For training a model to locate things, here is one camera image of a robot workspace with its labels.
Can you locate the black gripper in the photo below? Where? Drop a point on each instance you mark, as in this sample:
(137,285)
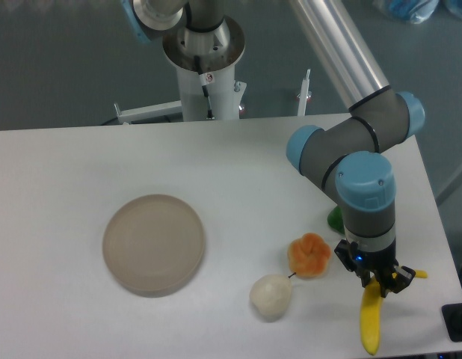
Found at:
(382,264)

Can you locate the yellow toy banana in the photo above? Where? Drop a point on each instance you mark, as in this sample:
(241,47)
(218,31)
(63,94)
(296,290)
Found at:
(370,317)

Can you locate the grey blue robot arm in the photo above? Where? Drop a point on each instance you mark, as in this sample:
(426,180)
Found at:
(347,161)

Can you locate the beige round plate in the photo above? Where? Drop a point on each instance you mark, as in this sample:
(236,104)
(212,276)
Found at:
(154,244)

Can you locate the green toy fruit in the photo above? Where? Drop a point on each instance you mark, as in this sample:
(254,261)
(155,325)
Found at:
(335,221)

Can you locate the orange toy pumpkin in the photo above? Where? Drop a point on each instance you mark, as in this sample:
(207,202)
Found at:
(308,256)

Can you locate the black device at edge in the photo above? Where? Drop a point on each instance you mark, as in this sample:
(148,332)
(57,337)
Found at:
(452,314)

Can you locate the white toy pear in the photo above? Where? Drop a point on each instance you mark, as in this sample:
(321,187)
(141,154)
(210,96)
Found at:
(271,295)

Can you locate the blue plastic bag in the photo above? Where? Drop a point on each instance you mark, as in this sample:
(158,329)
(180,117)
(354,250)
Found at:
(416,11)

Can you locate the white bracket right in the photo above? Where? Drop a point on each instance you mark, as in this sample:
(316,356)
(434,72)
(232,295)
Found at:
(304,95)

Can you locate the white bracket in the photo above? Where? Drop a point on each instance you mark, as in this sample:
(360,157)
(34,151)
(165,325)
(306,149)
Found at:
(304,95)
(149,112)

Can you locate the white bracket left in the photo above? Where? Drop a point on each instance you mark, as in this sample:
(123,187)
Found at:
(149,112)

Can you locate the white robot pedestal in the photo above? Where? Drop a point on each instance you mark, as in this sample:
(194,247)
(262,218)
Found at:
(205,68)

